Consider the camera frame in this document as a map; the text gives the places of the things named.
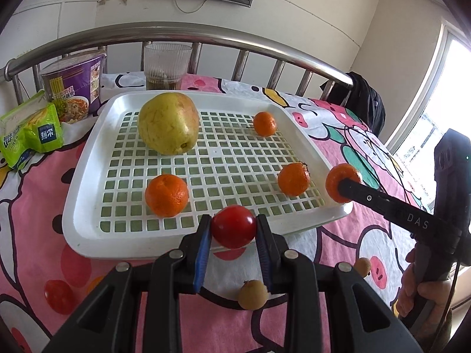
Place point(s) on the clear ribbed plastic cup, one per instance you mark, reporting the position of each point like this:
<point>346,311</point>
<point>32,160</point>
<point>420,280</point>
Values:
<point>165,65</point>

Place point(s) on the purple instant noodle cup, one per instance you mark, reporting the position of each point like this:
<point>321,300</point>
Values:
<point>73,85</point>

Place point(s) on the red cherry tomato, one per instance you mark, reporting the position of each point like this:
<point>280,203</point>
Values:
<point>233,227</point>
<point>60,297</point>

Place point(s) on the large yellow pear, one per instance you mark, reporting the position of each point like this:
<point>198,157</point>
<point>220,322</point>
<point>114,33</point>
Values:
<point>169,123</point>

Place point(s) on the large orange tangerine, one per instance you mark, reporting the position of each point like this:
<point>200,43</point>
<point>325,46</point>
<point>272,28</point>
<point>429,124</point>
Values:
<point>264,124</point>

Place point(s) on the green snack packet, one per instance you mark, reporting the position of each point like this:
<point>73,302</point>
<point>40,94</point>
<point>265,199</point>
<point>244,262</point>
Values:
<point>32,127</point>

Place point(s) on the brown longan fruit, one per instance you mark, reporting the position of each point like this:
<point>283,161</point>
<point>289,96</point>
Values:
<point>363,266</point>
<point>253,295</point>

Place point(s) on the person's right hand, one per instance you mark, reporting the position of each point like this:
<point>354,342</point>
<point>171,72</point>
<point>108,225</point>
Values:
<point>436,291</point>

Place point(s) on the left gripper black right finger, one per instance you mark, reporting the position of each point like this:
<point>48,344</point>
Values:
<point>271,248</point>

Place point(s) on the white perforated plastic tray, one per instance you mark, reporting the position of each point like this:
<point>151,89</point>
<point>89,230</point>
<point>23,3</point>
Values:
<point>106,215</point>

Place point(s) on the steel bed headboard rail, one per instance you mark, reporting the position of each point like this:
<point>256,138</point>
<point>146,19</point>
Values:
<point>195,34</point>

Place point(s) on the medium orange tangerine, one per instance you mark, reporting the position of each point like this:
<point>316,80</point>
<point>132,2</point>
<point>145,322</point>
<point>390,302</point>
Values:
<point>294,179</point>

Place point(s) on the black jacket on rail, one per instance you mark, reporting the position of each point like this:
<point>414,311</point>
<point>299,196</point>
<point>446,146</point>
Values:
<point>360,105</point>

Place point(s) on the small tangerine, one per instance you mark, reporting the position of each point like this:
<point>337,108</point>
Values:
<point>166,195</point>
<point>95,282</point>

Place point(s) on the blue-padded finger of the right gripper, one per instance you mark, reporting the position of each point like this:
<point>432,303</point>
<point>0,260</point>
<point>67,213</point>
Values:
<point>367,196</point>

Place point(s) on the pink cartoon bed sheet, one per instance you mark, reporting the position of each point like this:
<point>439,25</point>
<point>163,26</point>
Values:
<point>33,249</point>

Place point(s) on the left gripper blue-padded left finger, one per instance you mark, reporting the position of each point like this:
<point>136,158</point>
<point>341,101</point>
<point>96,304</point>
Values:
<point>196,248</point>

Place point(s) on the orange tangerine under gripper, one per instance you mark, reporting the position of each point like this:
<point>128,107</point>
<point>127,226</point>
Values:
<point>336,175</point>

